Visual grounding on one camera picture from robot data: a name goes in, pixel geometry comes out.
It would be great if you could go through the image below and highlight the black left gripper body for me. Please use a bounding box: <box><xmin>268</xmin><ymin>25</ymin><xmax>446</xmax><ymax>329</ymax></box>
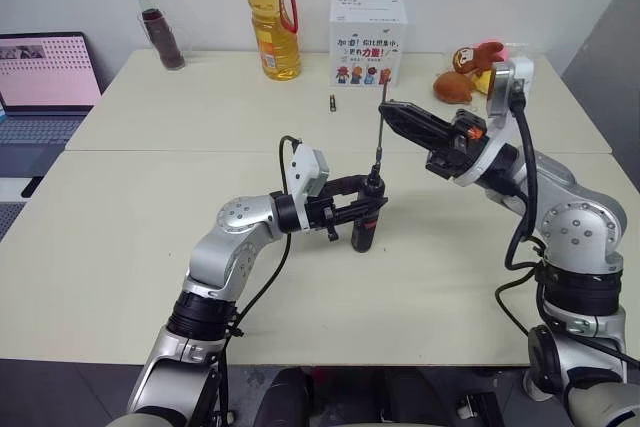
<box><xmin>303</xmin><ymin>192</ymin><xmax>352</xmax><ymax>244</ymax></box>

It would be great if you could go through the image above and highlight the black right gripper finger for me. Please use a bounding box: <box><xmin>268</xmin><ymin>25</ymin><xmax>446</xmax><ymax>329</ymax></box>
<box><xmin>382</xmin><ymin>114</ymin><xmax>454</xmax><ymax>154</ymax></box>
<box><xmin>378</xmin><ymin>99</ymin><xmax>457</xmax><ymax>134</ymax></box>

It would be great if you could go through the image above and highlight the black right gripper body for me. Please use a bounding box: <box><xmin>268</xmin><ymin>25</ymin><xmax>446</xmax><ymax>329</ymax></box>
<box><xmin>424</xmin><ymin>109</ymin><xmax>489</xmax><ymax>181</ymax></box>

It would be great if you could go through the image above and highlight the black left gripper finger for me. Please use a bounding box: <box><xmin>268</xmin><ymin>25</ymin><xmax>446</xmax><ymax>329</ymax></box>
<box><xmin>333</xmin><ymin>196</ymin><xmax>390</xmax><ymax>222</ymax></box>
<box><xmin>323</xmin><ymin>174</ymin><xmax>370</xmax><ymax>195</ymax></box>

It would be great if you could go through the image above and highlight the black electric screwdriver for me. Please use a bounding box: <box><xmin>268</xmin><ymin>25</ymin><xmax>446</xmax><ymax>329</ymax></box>
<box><xmin>349</xmin><ymin>162</ymin><xmax>389</xmax><ymax>254</ymax></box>

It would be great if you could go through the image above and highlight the long metal screwdriver bit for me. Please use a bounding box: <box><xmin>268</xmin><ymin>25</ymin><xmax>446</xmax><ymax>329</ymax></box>
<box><xmin>373</xmin><ymin>79</ymin><xmax>391</xmax><ymax>169</ymax></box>

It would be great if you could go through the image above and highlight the round orange bread toy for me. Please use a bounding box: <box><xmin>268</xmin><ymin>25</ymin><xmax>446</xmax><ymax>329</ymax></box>
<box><xmin>431</xmin><ymin>70</ymin><xmax>474</xmax><ymax>105</ymax></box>

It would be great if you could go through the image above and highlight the yellow toy piece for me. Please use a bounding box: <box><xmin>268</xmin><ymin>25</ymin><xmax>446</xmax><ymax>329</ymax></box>
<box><xmin>468</xmin><ymin>68</ymin><xmax>495</xmax><ymax>98</ymax></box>

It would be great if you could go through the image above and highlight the brown monkey plush toy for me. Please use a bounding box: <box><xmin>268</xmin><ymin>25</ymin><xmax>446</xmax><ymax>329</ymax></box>
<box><xmin>451</xmin><ymin>41</ymin><xmax>506</xmax><ymax>74</ymax></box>

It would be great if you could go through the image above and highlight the white printed cardboard box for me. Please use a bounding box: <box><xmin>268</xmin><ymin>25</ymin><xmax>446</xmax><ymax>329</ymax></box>
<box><xmin>328</xmin><ymin>0</ymin><xmax>409</xmax><ymax>89</ymax></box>

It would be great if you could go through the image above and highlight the yellow cooking oil bottle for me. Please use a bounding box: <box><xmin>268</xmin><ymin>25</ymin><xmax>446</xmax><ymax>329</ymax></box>
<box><xmin>243</xmin><ymin>0</ymin><xmax>304</xmax><ymax>84</ymax></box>

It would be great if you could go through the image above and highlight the dark grey partition panel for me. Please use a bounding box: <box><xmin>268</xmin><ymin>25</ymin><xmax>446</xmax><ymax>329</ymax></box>
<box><xmin>559</xmin><ymin>0</ymin><xmax>640</xmax><ymax>151</ymax></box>

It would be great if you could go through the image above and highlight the dark rounded shape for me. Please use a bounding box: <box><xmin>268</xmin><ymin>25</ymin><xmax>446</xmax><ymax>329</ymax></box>
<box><xmin>249</xmin><ymin>366</ymin><xmax>321</xmax><ymax>427</ymax></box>

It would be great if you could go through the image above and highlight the glass bottle with dark liquid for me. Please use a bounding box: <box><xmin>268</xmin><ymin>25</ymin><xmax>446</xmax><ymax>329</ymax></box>
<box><xmin>128</xmin><ymin>0</ymin><xmax>188</xmax><ymax>71</ymax></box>

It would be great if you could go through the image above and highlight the grey open laptop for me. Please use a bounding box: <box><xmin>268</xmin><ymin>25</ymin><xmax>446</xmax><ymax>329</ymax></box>
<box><xmin>0</xmin><ymin>31</ymin><xmax>104</xmax><ymax>199</ymax></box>

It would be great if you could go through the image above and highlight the grey perforated board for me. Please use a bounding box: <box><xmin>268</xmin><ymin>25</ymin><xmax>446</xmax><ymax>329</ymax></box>
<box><xmin>0</xmin><ymin>198</ymin><xmax>32</xmax><ymax>244</ymax></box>

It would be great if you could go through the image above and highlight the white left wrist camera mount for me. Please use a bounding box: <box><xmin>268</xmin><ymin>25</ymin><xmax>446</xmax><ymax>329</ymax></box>
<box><xmin>286</xmin><ymin>144</ymin><xmax>332</xmax><ymax>234</ymax></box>

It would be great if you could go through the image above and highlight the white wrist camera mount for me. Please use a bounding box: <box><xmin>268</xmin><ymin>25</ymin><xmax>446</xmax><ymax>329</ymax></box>
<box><xmin>451</xmin><ymin>56</ymin><xmax>535</xmax><ymax>189</ymax></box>
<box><xmin>286</xmin><ymin>144</ymin><xmax>332</xmax><ymax>234</ymax></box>

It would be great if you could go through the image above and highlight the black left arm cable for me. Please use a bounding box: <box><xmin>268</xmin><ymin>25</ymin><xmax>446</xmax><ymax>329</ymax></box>
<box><xmin>212</xmin><ymin>134</ymin><xmax>305</xmax><ymax>427</ymax></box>

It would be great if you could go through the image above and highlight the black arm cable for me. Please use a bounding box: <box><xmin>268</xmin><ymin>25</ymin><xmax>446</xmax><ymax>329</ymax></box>
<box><xmin>212</xmin><ymin>134</ymin><xmax>305</xmax><ymax>427</ymax></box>
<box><xmin>493</xmin><ymin>89</ymin><xmax>640</xmax><ymax>373</ymax></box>

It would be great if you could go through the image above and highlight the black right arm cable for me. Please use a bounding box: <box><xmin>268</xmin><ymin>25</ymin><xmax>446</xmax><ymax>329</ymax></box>
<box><xmin>493</xmin><ymin>89</ymin><xmax>640</xmax><ymax>373</ymax></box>

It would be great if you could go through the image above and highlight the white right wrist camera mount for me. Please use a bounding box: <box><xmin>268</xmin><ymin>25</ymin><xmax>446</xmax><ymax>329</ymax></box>
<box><xmin>451</xmin><ymin>56</ymin><xmax>535</xmax><ymax>189</ymax></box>

